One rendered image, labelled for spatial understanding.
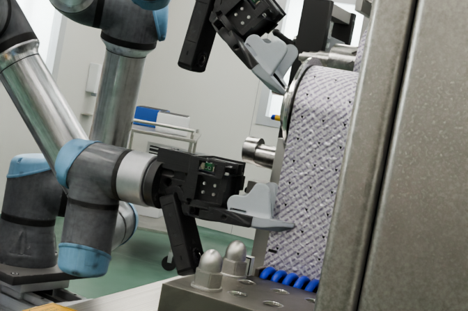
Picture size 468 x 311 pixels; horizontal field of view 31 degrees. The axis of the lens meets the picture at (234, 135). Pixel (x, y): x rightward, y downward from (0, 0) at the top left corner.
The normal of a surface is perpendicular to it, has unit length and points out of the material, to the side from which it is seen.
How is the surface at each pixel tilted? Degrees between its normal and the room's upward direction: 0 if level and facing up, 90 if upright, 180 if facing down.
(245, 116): 90
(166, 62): 90
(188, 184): 90
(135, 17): 105
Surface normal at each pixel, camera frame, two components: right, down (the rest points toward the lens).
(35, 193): 0.20, 0.09
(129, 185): -0.42, 0.16
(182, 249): -0.44, -0.05
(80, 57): 0.90, 0.18
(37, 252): 0.59, -0.15
